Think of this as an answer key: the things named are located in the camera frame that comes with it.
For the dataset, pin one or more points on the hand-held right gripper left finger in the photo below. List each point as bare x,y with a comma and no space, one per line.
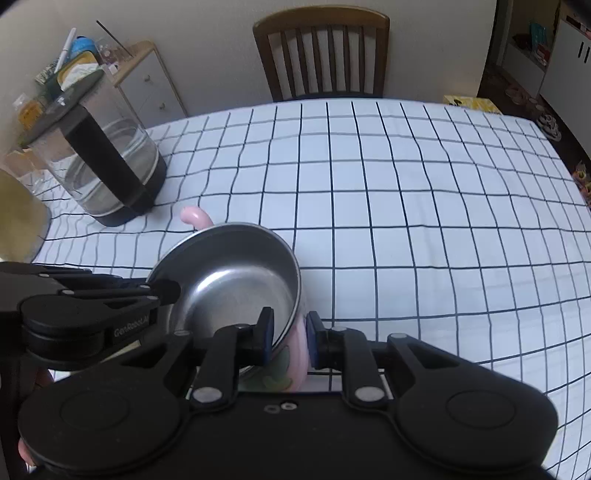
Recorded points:
266,337

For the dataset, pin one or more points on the pink bowl with steel insert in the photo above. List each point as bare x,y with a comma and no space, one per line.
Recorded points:
231,281

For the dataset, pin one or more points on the blue round container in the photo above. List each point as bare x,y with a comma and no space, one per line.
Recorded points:
85,45

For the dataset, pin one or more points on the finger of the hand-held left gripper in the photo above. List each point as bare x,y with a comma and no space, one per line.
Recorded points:
138,293
69,273

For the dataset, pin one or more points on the glass electric kettle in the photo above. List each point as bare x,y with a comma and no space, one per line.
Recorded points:
99,157

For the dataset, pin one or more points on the black yellow tissue box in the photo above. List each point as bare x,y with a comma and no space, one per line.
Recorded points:
81,64

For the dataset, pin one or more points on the teal bag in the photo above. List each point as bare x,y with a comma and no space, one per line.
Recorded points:
538,33

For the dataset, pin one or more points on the person's left hand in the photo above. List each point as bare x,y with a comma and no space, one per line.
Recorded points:
44,378

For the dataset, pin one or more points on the thin black stick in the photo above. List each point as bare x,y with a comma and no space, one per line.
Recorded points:
115,39

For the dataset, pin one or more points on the brown wooden chair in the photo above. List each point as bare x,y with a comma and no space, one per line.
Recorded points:
323,55

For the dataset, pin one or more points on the white sneakers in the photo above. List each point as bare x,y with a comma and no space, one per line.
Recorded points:
549,125

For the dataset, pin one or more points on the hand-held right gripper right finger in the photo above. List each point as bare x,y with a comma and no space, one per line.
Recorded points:
313,341

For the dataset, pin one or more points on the yellow thermos jug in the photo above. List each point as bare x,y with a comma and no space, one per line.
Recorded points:
21,217

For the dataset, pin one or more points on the white pen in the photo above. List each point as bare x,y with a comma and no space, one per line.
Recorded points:
64,48

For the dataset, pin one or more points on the white lower cabinet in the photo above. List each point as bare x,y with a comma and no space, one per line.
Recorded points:
570,60

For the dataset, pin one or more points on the white checkered tablecloth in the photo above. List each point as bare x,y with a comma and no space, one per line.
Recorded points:
415,230

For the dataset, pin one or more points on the colourful shoes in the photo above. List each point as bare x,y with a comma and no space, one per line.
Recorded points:
582,177

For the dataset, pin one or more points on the orange bottle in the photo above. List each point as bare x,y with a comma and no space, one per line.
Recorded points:
30,110

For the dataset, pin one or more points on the pink slippers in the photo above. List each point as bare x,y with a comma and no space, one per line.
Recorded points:
517,93

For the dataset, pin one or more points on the wooden side cabinet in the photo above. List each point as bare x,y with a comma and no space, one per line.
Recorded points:
147,85

